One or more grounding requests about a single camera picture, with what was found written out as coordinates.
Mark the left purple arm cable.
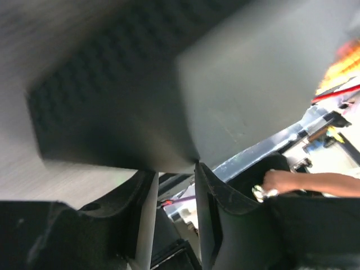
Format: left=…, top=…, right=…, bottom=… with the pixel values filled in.
left=160, top=193, right=196, bottom=206

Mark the black network switch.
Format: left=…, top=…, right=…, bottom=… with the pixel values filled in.
left=28, top=1, right=359, bottom=173

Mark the operator bare hand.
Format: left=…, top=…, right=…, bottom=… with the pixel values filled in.
left=262, top=170, right=299, bottom=194

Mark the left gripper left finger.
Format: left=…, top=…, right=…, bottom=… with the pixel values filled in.
left=1, top=171, right=158, bottom=269

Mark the red ethernet cable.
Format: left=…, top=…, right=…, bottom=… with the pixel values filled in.
left=310, top=84, right=360, bottom=104

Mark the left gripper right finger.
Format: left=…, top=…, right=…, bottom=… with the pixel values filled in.
left=195, top=163, right=359, bottom=269

